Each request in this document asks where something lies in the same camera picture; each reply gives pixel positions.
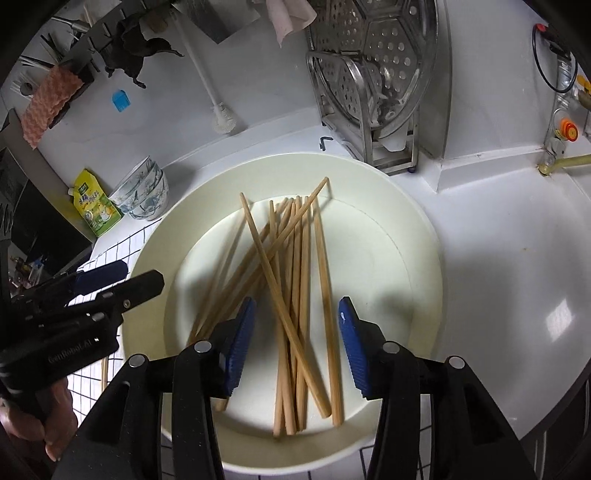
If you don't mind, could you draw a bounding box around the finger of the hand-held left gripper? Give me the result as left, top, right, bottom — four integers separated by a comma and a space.
28, 271, 165, 333
11, 260, 129, 310

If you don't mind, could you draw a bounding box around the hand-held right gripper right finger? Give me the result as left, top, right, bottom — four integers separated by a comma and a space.
338, 296, 539, 480

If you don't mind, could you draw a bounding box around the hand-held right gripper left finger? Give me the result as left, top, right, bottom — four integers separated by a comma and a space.
58, 296, 257, 480

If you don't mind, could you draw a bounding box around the large white basin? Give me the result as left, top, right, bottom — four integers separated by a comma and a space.
121, 153, 445, 475

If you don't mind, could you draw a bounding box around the pile of wooden chopsticks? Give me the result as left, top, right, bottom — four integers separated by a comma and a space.
187, 176, 345, 438

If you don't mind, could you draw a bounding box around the person's left hand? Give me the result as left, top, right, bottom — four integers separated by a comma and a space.
0, 376, 79, 462

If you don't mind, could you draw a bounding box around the white black checked cloth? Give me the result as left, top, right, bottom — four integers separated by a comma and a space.
65, 226, 439, 480

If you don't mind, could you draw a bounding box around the yellow green refill pouch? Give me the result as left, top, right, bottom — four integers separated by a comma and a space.
68, 168, 123, 238

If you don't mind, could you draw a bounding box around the black glossy appliance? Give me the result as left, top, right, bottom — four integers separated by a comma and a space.
0, 148, 95, 273

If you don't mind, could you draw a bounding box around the blue patterned ceramic bowl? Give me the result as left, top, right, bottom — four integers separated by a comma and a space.
115, 161, 163, 210
109, 156, 155, 204
121, 168, 170, 221

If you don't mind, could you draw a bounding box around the orange waffle dishcloth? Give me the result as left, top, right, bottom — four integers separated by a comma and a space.
22, 66, 85, 149

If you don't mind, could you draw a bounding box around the white bottle brush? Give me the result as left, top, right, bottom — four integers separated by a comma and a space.
171, 11, 242, 136

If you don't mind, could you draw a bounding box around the stainless steel dish rack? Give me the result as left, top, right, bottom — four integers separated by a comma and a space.
306, 50, 421, 175

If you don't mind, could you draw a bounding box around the dark hanging cloth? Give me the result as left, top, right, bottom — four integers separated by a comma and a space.
105, 21, 185, 89

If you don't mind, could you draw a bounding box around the metal steamer basket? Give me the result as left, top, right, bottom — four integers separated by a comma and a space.
308, 0, 439, 139

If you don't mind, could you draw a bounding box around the gas valve with orange knob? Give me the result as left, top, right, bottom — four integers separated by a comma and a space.
542, 90, 581, 160

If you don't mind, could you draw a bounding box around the pink cloth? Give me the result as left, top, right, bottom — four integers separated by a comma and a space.
265, 0, 318, 47

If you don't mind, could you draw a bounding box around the yellow gas hose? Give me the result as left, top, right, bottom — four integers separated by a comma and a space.
536, 154, 591, 179

